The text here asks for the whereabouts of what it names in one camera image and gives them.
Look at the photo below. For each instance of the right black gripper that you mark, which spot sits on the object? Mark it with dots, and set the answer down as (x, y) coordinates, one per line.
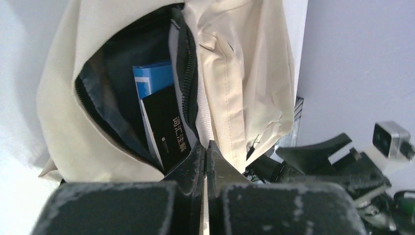
(356, 172)

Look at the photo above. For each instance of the blue notebook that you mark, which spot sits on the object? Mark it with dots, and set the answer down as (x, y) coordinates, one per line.
(152, 78)

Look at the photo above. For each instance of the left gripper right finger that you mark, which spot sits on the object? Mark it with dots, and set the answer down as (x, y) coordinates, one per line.
(239, 207)

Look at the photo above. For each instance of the beige canvas student bag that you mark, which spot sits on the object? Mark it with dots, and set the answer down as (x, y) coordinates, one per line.
(233, 72)

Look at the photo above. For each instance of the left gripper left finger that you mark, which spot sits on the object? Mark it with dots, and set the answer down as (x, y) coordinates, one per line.
(172, 206)

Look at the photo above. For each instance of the black booklet with gold emblem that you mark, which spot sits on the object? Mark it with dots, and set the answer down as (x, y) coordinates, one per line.
(165, 127)

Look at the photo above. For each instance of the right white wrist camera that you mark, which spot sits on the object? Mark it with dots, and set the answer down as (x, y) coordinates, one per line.
(393, 141)

